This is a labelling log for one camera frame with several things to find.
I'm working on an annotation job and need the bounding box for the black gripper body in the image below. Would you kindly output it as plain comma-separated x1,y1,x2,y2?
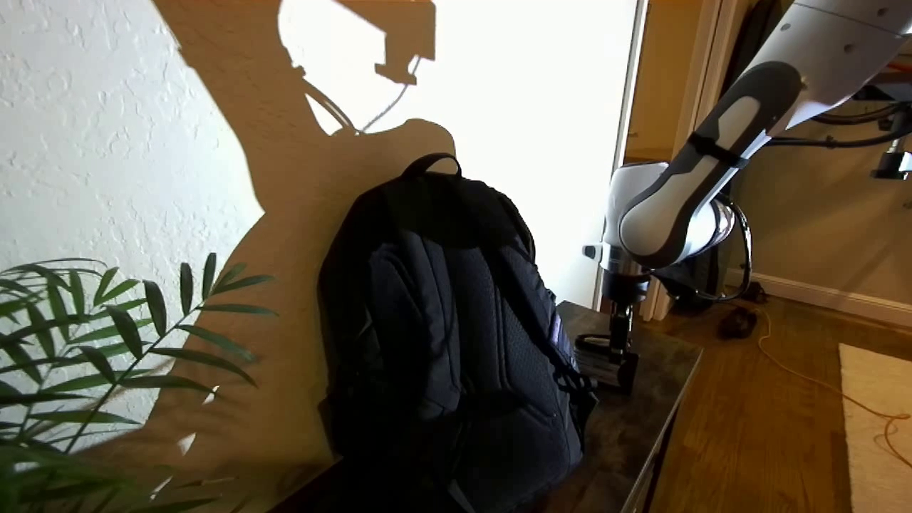
575,270,646,365

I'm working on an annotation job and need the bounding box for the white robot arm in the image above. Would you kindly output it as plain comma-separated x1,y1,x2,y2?
575,0,912,389

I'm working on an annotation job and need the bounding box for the dark navy backpack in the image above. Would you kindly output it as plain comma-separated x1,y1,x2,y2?
318,156,596,513

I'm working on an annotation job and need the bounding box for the dark shoe on floor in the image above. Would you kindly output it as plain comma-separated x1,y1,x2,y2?
717,305,758,339

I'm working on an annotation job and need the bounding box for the beige floor rug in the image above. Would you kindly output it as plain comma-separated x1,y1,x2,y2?
838,345,912,513

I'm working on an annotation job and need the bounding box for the green palm plant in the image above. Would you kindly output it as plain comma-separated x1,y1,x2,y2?
0,255,265,513

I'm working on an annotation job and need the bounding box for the orange floor cable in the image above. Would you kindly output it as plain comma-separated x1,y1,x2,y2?
751,309,912,468

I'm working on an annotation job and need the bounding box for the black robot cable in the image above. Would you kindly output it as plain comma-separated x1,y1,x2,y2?
766,93,912,150

